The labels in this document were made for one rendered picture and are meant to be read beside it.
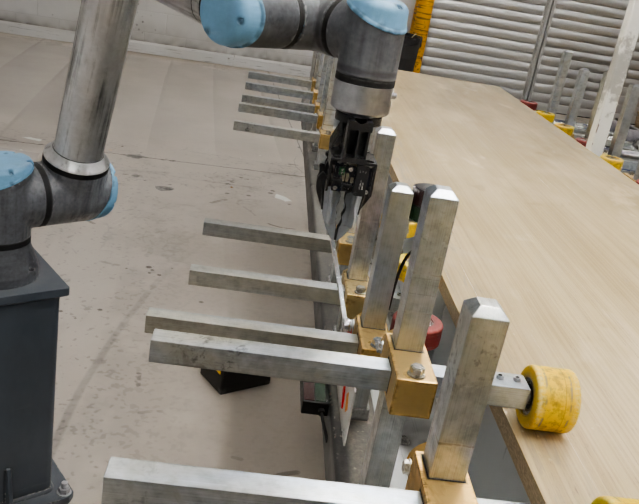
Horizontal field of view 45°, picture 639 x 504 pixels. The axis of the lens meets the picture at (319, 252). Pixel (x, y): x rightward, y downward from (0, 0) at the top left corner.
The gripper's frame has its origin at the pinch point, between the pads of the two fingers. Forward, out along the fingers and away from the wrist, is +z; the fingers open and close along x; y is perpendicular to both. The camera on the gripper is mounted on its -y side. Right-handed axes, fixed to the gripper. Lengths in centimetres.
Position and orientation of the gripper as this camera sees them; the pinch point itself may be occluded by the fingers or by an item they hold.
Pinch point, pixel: (335, 230)
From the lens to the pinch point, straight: 126.6
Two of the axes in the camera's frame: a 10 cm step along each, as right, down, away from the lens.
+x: 9.9, 1.4, 0.9
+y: 0.4, 3.7, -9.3
